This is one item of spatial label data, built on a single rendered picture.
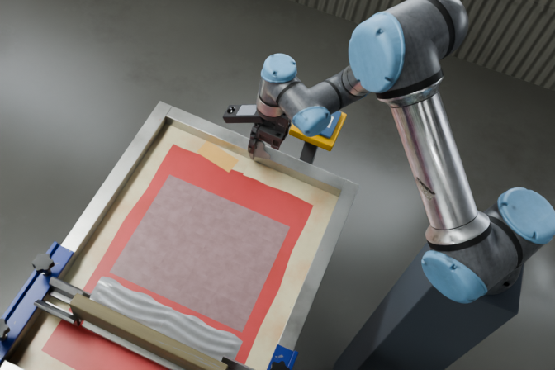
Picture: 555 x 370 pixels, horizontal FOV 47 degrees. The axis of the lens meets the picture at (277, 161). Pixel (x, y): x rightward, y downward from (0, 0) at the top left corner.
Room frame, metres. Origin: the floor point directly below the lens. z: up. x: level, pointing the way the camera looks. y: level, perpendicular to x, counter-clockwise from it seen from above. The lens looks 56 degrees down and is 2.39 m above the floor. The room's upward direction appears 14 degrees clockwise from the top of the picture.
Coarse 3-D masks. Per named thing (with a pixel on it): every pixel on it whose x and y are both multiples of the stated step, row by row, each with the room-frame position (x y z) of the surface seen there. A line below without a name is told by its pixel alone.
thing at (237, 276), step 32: (256, 192) 0.85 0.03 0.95; (224, 224) 0.74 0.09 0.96; (256, 224) 0.76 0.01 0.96; (288, 224) 0.78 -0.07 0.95; (224, 256) 0.65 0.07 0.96; (256, 256) 0.68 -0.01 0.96; (288, 256) 0.70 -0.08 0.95; (192, 288) 0.56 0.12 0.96; (224, 288) 0.57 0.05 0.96; (256, 288) 0.59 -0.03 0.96; (224, 320) 0.50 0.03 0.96; (256, 320) 0.52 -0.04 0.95
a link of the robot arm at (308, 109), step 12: (300, 84) 0.93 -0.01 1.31; (324, 84) 0.95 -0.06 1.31; (288, 96) 0.90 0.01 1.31; (300, 96) 0.90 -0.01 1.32; (312, 96) 0.91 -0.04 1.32; (324, 96) 0.92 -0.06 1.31; (336, 96) 0.93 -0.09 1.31; (288, 108) 0.88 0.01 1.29; (300, 108) 0.87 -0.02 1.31; (312, 108) 0.88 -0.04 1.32; (324, 108) 0.89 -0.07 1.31; (336, 108) 0.92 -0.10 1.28; (300, 120) 0.85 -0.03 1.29; (312, 120) 0.85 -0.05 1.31; (324, 120) 0.86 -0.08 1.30; (312, 132) 0.84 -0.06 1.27
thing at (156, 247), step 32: (192, 160) 0.90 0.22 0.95; (160, 192) 0.78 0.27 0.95; (192, 192) 0.80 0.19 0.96; (224, 192) 0.83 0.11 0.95; (128, 224) 0.67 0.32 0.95; (160, 224) 0.70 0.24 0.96; (192, 224) 0.72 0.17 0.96; (128, 256) 0.59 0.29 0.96; (160, 256) 0.61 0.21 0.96; (192, 256) 0.63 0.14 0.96; (128, 288) 0.52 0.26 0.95; (160, 288) 0.54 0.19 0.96; (64, 320) 0.41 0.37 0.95; (64, 352) 0.34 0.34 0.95; (96, 352) 0.36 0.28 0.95; (128, 352) 0.38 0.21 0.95
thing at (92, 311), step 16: (80, 304) 0.42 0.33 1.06; (96, 304) 0.43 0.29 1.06; (96, 320) 0.40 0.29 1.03; (112, 320) 0.40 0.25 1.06; (128, 320) 0.41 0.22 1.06; (128, 336) 0.39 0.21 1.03; (144, 336) 0.39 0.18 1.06; (160, 336) 0.40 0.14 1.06; (160, 352) 0.37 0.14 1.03; (176, 352) 0.37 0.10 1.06; (192, 352) 0.38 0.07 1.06; (192, 368) 0.36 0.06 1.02; (208, 368) 0.36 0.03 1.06; (224, 368) 0.37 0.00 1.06
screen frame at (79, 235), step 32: (160, 128) 0.96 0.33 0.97; (192, 128) 0.98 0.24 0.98; (224, 128) 1.00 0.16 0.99; (128, 160) 0.83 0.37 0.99; (256, 160) 0.94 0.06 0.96; (288, 160) 0.95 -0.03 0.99; (352, 192) 0.90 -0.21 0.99; (96, 224) 0.64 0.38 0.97; (320, 256) 0.70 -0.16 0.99; (32, 320) 0.39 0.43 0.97; (288, 320) 0.52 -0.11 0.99
